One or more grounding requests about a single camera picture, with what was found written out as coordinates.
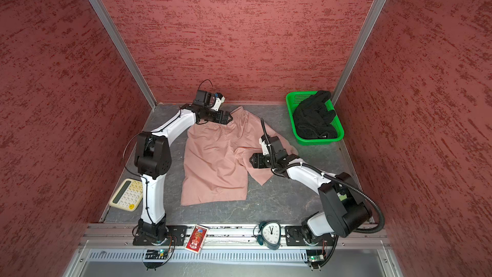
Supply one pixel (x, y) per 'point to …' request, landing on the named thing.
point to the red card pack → (196, 238)
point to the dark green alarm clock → (268, 233)
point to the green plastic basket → (293, 99)
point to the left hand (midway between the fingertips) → (224, 119)
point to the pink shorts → (216, 167)
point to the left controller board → (154, 258)
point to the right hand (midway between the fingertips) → (254, 162)
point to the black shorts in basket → (312, 117)
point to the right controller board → (314, 258)
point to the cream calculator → (128, 195)
